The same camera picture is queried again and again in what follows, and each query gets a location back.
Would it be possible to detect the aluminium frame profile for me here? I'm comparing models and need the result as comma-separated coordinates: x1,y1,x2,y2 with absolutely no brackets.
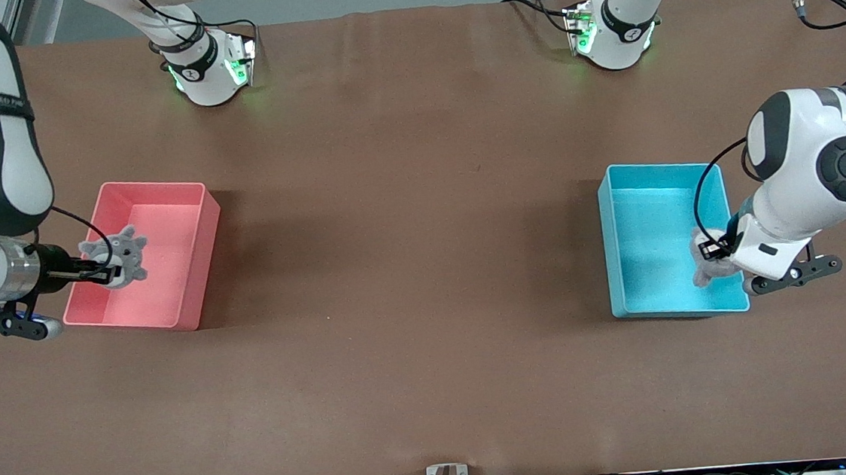
0,0,38,49

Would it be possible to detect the pink plastic box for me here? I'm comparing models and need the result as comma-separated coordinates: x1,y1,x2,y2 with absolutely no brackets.
53,174,231,341

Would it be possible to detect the grey white plush toy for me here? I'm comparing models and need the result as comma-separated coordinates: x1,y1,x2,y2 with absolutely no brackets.
77,224,151,293
687,227,738,290

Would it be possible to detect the blue plastic box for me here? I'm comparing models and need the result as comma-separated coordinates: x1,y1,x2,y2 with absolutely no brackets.
595,154,751,325

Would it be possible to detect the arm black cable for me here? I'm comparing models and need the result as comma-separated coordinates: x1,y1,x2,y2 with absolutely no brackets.
676,0,846,247
49,203,118,288

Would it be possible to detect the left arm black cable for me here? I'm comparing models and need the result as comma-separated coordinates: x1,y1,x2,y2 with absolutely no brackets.
676,0,846,247

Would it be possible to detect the black base cable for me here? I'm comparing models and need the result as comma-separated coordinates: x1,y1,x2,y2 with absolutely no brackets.
125,0,260,61
501,0,574,39

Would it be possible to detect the brown table cover mat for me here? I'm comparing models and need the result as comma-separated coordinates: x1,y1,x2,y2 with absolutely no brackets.
0,0,846,475

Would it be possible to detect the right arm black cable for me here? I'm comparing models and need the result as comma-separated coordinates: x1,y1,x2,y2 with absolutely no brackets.
49,203,118,288

